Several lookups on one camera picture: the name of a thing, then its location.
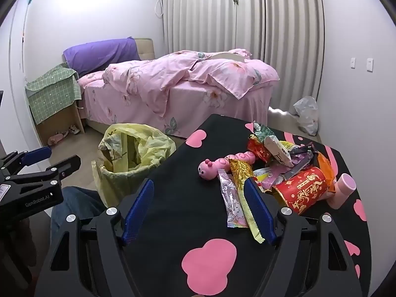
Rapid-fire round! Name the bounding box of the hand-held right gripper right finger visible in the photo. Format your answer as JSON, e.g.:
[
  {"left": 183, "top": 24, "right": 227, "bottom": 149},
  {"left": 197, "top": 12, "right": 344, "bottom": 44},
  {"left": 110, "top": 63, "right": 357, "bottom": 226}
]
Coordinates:
[{"left": 243, "top": 178, "right": 364, "bottom": 297}]

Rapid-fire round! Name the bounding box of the pink unicorn stick wrapper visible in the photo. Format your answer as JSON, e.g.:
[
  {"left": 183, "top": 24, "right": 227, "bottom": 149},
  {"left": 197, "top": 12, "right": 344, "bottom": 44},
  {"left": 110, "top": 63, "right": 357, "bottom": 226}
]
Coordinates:
[{"left": 218, "top": 169, "right": 248, "bottom": 229}]

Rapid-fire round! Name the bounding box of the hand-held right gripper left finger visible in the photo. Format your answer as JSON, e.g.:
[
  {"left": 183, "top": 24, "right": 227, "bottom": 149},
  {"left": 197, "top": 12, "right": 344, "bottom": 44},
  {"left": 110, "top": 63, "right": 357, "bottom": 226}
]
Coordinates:
[{"left": 34, "top": 179, "right": 155, "bottom": 297}]

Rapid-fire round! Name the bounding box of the yellow white food packet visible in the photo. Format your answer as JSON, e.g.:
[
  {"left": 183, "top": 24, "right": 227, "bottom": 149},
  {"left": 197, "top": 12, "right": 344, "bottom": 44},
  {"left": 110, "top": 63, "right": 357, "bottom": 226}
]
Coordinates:
[{"left": 264, "top": 134, "right": 294, "bottom": 168}]

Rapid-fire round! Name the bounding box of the red and gold paper tub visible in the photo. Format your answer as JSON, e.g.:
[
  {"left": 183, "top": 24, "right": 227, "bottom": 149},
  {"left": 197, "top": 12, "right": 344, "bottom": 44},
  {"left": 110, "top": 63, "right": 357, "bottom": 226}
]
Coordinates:
[{"left": 272, "top": 166, "right": 329, "bottom": 215}]

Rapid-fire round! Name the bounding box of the round trash bin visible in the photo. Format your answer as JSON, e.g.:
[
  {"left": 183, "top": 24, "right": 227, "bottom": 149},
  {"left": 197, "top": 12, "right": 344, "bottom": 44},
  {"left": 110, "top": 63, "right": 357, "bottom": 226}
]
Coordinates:
[{"left": 96, "top": 161, "right": 152, "bottom": 208}]

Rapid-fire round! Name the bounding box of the bed with pink sheet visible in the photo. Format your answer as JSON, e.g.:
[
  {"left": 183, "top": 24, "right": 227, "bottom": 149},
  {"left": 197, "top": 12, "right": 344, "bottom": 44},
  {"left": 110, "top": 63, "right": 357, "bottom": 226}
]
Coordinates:
[{"left": 63, "top": 37, "right": 280, "bottom": 139}]

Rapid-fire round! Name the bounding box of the white plastic bag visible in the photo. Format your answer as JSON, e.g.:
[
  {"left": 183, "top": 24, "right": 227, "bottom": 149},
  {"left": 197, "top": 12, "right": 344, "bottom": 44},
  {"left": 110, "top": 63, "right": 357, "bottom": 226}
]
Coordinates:
[{"left": 293, "top": 96, "right": 319, "bottom": 136}]

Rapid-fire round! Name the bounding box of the wooden nightstand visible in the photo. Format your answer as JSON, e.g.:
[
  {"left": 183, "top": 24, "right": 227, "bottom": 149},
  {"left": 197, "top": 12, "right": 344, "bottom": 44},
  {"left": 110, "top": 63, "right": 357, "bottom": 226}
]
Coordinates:
[{"left": 29, "top": 99, "right": 85, "bottom": 147}]

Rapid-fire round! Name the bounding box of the white wardrobe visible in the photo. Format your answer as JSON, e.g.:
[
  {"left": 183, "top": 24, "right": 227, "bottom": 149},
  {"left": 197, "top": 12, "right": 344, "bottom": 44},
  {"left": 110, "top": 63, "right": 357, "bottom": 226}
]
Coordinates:
[{"left": 0, "top": 3, "right": 54, "bottom": 220}]

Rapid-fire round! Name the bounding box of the yellow gold stick wrapper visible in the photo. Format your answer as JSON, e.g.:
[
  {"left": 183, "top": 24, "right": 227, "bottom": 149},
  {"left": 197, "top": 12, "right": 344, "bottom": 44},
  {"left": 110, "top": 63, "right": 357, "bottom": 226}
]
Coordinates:
[{"left": 229, "top": 158, "right": 266, "bottom": 245}]

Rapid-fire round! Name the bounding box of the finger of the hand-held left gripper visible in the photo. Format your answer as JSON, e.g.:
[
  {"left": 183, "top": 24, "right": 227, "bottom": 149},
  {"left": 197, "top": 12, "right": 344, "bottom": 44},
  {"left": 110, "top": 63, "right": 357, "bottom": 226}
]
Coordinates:
[
  {"left": 6, "top": 155, "right": 81, "bottom": 189},
  {"left": 0, "top": 146, "right": 52, "bottom": 169}
]

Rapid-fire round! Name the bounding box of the person's leg in jeans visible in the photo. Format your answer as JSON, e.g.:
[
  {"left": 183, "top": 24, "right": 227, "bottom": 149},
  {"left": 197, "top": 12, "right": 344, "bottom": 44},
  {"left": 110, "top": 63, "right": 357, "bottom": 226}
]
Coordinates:
[{"left": 51, "top": 186, "right": 106, "bottom": 249}]

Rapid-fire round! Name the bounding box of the green checkered cloth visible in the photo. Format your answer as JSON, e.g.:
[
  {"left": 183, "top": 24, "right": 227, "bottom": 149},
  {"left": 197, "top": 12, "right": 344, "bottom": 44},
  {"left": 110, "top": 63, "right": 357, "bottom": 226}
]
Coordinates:
[{"left": 25, "top": 63, "right": 82, "bottom": 126}]

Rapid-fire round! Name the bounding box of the purple pillow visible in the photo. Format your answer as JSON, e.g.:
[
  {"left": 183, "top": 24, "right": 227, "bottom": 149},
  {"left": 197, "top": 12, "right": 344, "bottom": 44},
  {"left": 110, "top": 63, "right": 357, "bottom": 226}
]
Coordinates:
[{"left": 63, "top": 37, "right": 140, "bottom": 77}]

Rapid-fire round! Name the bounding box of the pink floral duvet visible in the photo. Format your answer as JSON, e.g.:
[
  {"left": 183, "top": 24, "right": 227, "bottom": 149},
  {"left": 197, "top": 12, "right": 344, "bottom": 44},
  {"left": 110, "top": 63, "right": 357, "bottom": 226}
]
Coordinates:
[{"left": 103, "top": 49, "right": 280, "bottom": 118}]

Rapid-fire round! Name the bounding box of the pink caterpillar toy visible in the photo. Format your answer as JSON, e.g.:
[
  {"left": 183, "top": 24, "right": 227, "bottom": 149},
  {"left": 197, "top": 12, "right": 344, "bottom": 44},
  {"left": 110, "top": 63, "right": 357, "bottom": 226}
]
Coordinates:
[{"left": 198, "top": 151, "right": 257, "bottom": 180}]

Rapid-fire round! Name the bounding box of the pink slipper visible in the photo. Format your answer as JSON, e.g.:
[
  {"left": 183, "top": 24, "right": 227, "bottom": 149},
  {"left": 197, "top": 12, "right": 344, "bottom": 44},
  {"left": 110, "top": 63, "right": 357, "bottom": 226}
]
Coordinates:
[{"left": 49, "top": 131, "right": 69, "bottom": 145}]

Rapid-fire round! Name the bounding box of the pile of snack wrappers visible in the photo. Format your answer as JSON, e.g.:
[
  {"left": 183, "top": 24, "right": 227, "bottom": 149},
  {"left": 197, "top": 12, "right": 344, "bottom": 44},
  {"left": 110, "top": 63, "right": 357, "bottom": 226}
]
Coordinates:
[{"left": 246, "top": 121, "right": 338, "bottom": 192}]

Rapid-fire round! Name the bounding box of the pink plastic cup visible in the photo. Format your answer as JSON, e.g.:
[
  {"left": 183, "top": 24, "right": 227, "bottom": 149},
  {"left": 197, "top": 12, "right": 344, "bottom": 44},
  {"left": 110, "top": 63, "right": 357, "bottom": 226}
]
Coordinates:
[{"left": 327, "top": 173, "right": 356, "bottom": 209}]

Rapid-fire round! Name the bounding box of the black tablecloth with pink hearts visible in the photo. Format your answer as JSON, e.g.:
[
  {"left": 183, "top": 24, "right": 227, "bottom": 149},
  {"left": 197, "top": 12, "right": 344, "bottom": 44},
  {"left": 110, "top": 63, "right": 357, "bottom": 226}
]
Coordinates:
[{"left": 124, "top": 114, "right": 372, "bottom": 297}]

